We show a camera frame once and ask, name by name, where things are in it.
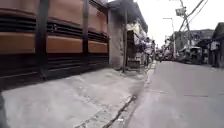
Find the grey concrete road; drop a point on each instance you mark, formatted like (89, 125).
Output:
(180, 96)

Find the row of far buildings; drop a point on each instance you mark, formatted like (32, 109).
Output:
(200, 41)

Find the utility pole with box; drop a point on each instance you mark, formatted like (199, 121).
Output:
(185, 23)

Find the vehicle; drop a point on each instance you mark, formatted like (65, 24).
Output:
(190, 55)

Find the pale concrete apron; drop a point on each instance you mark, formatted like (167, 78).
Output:
(73, 96)

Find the grey concrete building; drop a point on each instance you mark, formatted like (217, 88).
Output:
(128, 36)

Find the brown and black slatted fence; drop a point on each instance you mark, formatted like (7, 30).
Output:
(50, 43)

